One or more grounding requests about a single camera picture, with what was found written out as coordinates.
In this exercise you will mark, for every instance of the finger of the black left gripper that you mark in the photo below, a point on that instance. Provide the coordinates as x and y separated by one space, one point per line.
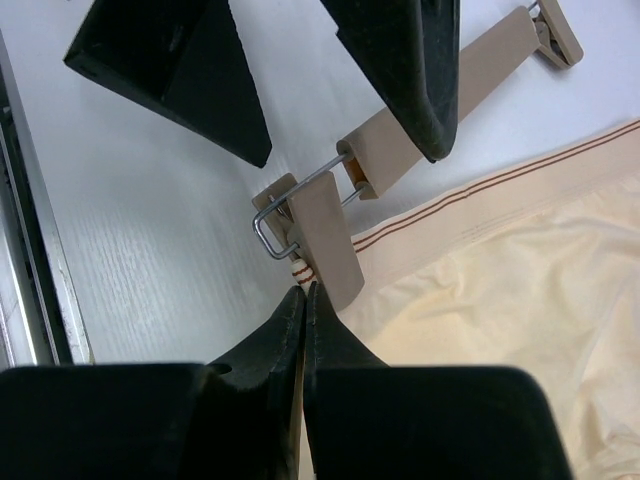
409 51
182 59

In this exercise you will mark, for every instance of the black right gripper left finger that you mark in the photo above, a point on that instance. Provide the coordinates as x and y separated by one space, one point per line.
237 417

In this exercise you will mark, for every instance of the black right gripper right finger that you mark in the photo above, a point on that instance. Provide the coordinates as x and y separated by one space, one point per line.
368 420

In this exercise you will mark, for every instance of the wooden clip hanger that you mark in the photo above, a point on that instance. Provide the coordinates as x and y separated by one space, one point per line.
303 220

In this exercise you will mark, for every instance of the beige underwear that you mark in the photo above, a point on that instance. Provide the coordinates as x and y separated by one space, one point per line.
535 266

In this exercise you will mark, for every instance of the aluminium mounting rail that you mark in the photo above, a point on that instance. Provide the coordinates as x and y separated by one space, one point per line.
41 319

